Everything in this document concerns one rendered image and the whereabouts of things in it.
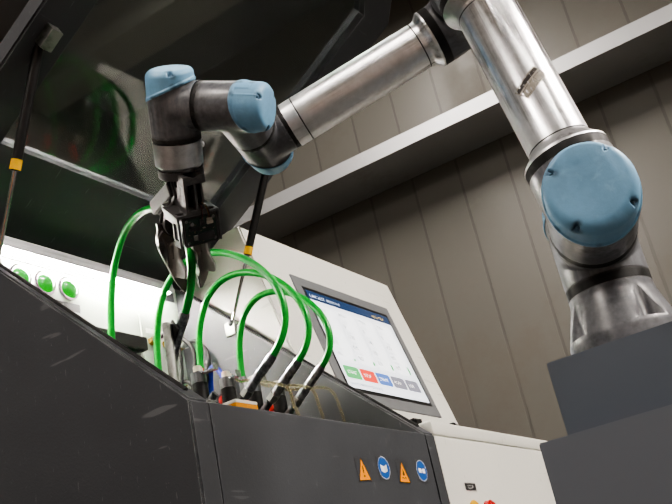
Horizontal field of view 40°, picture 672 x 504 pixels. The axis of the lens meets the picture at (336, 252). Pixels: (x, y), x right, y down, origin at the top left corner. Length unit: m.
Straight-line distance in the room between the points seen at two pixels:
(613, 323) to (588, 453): 0.17
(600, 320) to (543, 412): 2.20
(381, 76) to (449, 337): 2.24
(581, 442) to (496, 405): 2.33
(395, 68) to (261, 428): 0.59
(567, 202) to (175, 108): 0.59
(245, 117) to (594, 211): 0.52
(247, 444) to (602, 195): 0.57
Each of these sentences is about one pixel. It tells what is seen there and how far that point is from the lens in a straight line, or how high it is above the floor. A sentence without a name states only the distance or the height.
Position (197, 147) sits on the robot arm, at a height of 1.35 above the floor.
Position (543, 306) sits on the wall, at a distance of 3.50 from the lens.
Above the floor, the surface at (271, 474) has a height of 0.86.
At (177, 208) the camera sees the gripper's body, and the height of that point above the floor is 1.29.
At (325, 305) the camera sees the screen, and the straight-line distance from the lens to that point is 2.27.
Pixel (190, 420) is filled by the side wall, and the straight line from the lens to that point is 1.23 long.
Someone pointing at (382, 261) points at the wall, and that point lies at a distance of 3.82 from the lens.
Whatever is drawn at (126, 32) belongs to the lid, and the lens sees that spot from 1.79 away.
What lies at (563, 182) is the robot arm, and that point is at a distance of 1.17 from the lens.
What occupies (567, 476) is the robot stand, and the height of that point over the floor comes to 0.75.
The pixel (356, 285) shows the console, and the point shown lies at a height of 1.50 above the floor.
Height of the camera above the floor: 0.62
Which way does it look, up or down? 23 degrees up
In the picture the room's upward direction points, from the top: 12 degrees counter-clockwise
